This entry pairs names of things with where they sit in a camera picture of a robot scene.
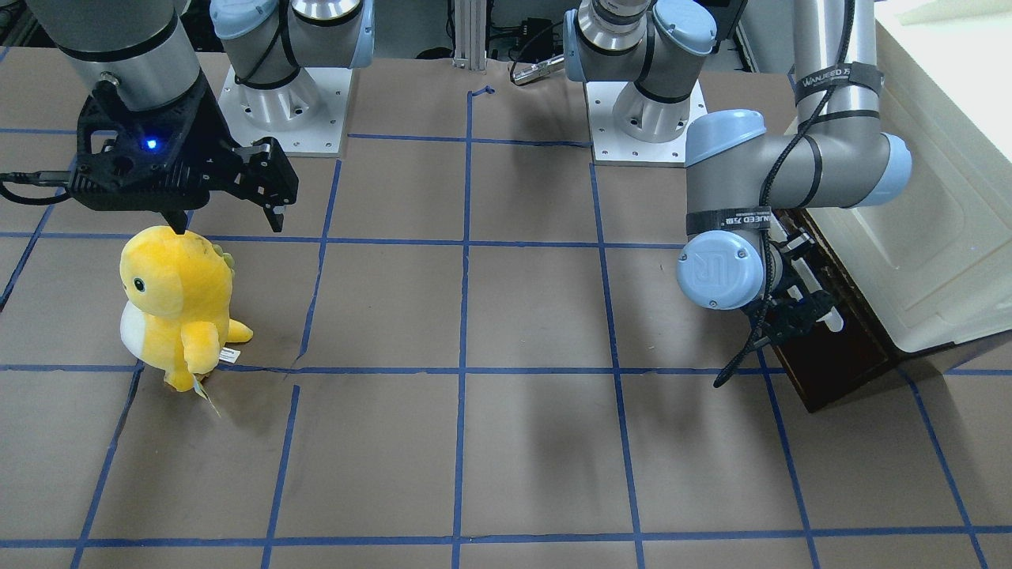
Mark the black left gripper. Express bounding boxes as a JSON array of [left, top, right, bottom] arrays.
[[747, 230, 817, 349]]

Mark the cream plastic storage box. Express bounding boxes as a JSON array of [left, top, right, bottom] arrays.
[[810, 1, 1011, 352]]

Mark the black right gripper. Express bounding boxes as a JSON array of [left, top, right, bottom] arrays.
[[66, 72, 299, 235]]

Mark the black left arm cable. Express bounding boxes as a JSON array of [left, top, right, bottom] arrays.
[[713, 0, 859, 389]]

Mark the white plastic drawer handle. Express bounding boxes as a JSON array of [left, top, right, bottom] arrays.
[[788, 248, 844, 333]]

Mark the yellow plush dinosaur toy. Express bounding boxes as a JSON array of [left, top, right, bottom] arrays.
[[119, 224, 253, 398]]

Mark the dark brown wooden drawer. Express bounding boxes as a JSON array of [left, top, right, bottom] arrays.
[[772, 209, 908, 412]]

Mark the aluminium frame post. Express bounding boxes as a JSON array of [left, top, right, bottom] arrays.
[[452, 0, 488, 74]]

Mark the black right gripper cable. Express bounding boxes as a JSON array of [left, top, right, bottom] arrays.
[[0, 170, 76, 206]]

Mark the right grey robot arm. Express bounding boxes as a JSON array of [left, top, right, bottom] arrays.
[[2, 1, 375, 233]]

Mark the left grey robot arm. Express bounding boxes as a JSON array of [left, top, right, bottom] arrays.
[[563, 1, 912, 352]]

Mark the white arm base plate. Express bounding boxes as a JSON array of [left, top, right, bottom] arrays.
[[584, 81, 706, 167], [218, 68, 354, 157]]

